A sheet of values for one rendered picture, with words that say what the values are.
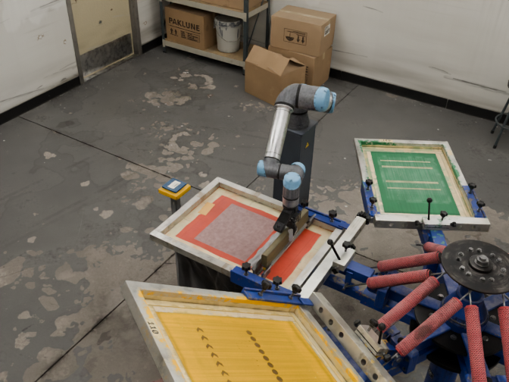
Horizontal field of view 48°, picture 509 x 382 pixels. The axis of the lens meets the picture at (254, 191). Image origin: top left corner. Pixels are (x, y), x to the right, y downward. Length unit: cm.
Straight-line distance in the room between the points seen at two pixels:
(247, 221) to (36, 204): 234
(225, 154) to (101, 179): 111
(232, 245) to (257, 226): 19
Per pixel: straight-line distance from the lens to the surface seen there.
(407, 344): 226
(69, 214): 468
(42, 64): 624
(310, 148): 338
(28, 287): 417
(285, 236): 268
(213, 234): 287
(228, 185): 313
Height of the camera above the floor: 283
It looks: 37 degrees down
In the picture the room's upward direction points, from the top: 2 degrees clockwise
